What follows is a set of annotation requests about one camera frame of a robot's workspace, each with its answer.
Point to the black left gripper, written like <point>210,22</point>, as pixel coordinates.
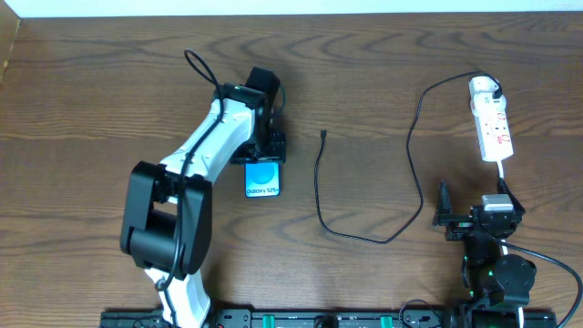
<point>262,157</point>

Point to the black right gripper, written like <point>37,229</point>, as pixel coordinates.
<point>462,220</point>

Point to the blue screen Galaxy smartphone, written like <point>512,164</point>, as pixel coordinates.
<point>262,180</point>

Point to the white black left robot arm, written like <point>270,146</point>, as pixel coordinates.
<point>167,221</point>

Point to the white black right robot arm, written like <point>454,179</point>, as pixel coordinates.
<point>499,283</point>

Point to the white charger plug adapter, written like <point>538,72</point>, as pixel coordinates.
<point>485,84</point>

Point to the white power strip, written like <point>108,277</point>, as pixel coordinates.
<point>492,128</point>

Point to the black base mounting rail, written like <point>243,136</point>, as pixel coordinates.
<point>242,318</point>

